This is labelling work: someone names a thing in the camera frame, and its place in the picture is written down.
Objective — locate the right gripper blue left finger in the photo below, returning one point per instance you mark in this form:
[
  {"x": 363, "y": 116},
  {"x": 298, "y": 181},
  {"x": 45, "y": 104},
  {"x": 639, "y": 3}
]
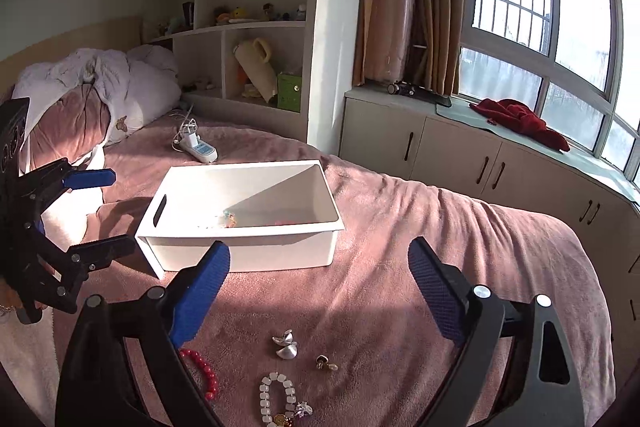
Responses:
[{"x": 165, "y": 318}]

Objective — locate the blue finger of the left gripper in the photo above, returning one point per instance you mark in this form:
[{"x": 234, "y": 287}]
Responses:
[{"x": 81, "y": 179}]

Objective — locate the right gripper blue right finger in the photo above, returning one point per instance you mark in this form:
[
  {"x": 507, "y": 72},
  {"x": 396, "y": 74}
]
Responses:
[{"x": 471, "y": 318}]

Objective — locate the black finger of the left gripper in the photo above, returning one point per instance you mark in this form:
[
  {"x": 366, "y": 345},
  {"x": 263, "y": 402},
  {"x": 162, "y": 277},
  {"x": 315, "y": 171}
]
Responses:
[{"x": 98, "y": 255}]

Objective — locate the silver bell ornament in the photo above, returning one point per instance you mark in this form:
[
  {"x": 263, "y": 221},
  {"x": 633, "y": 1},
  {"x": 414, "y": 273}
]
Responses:
[{"x": 287, "y": 345}]

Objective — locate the pink pillow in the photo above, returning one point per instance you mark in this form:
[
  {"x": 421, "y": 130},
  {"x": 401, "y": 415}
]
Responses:
[{"x": 70, "y": 128}]

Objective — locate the white crumpled duvet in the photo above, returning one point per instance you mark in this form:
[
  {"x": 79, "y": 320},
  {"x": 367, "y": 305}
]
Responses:
[{"x": 137, "y": 86}]

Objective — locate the white power strip with charger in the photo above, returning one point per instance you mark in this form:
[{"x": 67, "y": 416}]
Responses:
[{"x": 187, "y": 140}]

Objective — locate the white plastic storage box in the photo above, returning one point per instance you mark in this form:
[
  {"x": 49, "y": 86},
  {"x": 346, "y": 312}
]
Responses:
[{"x": 273, "y": 216}]

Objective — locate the beige window seat cabinets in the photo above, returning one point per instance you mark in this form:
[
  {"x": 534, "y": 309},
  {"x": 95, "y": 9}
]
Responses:
[{"x": 453, "y": 147}]

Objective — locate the red cloth on sill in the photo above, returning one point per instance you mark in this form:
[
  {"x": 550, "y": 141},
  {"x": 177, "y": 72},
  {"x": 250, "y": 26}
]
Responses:
[{"x": 519, "y": 118}]

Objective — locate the cream handheld vacuum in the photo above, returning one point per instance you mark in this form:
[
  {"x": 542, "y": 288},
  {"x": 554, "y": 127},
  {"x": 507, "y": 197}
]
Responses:
[{"x": 254, "y": 57}]

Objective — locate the green box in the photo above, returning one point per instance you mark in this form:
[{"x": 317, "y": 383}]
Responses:
[{"x": 289, "y": 92}]

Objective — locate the white bookshelf unit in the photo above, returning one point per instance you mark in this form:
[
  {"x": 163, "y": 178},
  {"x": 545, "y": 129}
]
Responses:
[{"x": 315, "y": 39}]

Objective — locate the pink suitcase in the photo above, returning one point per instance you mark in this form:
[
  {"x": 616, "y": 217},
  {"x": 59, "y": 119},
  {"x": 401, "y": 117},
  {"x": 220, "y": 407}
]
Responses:
[{"x": 388, "y": 40}]

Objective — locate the window frame with panes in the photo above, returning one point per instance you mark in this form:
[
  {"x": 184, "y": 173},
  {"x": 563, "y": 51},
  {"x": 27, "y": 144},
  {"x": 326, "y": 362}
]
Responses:
[{"x": 575, "y": 63}]

